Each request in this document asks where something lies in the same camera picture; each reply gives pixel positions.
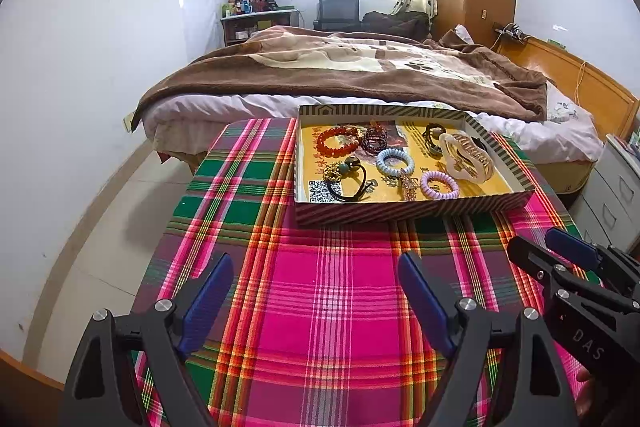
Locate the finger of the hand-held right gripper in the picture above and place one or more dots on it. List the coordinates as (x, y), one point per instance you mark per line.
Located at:
(530, 254)
(570, 244)

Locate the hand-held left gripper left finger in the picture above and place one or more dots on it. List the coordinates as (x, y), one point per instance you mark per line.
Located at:
(205, 302)

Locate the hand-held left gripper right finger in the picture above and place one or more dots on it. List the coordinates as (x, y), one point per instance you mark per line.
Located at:
(425, 302)

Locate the striped cardboard box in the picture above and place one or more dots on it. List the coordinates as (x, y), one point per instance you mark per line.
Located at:
(400, 214)

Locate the person's right hand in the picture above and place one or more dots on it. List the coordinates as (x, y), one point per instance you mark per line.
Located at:
(584, 394)

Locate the white drawer cabinet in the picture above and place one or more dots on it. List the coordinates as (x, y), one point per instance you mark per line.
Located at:
(615, 192)

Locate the plaid tablecloth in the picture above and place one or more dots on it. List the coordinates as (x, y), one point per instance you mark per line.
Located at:
(325, 267)

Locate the clear gold claw clip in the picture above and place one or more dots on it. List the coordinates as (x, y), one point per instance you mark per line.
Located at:
(467, 167)

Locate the pink floral bed sheet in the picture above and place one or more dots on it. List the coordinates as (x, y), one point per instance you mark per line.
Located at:
(550, 132)

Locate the wooden headboard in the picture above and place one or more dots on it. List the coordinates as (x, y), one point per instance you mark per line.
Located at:
(600, 92)

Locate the wooden furniture edge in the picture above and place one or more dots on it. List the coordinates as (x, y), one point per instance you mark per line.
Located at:
(20, 397)

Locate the power strip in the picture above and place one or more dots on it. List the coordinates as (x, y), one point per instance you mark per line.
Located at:
(510, 32)

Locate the bed with brown blanket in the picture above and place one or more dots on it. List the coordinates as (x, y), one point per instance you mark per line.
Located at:
(300, 77)

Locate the dark brown cloth pile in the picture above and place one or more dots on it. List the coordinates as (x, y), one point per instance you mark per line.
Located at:
(395, 24)

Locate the small side desk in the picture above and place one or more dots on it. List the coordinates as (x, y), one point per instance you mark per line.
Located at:
(240, 29)

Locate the black office chair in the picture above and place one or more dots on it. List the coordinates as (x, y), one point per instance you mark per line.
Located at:
(339, 9)

